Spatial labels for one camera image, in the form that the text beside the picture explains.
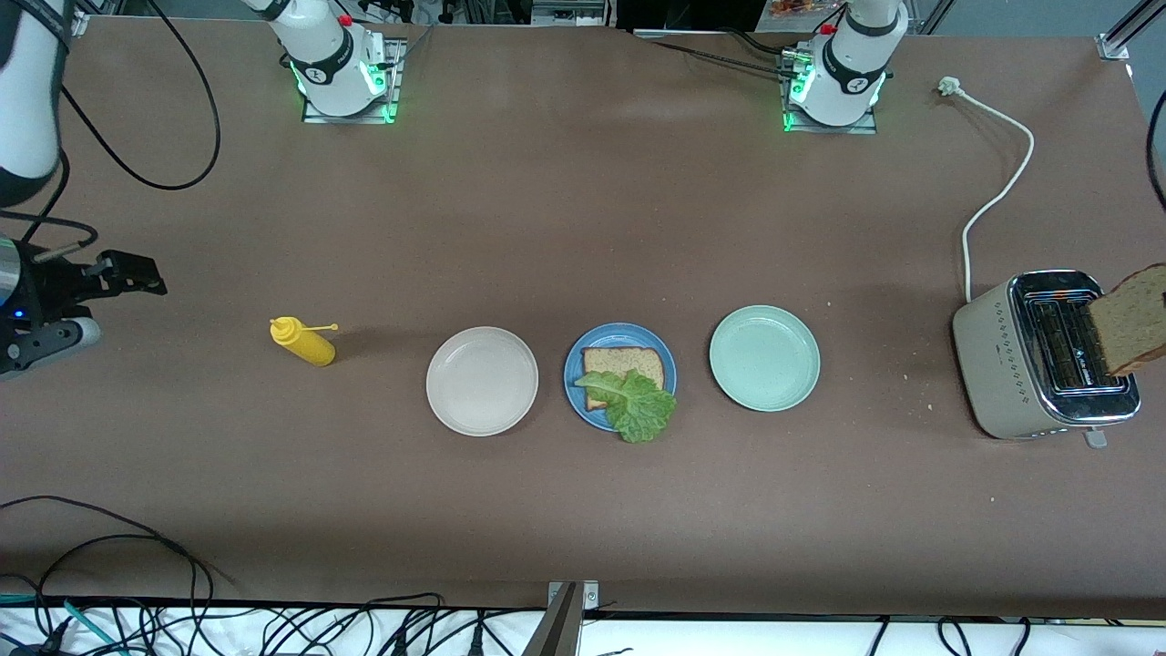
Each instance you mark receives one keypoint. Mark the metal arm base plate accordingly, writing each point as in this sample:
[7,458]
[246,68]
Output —
[829,129]
[397,87]

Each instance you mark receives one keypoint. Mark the blue plate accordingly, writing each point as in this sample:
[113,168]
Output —
[629,333]

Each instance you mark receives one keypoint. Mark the beige chrome toaster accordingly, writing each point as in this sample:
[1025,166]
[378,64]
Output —
[997,364]

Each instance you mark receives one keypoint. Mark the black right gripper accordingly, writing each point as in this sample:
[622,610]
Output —
[47,290]

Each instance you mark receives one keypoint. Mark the white plate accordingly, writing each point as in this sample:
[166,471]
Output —
[483,383]

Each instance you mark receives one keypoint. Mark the brown bread slice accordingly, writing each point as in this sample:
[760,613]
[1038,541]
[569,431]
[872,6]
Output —
[1130,319]
[629,360]

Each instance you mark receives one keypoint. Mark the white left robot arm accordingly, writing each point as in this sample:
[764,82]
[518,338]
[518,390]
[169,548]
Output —
[852,64]

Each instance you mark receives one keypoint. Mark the aluminium frame rail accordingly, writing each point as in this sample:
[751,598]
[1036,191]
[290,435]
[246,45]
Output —
[1116,44]

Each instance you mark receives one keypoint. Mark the yellow mustard squeeze bottle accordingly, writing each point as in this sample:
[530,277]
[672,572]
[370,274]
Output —
[305,344]

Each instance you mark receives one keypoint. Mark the light green plate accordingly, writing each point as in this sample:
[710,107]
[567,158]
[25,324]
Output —
[765,358]

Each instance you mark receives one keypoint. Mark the metal table bracket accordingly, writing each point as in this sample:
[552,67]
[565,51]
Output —
[565,629]

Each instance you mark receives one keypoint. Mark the green lettuce leaf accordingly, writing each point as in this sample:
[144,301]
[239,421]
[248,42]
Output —
[642,410]

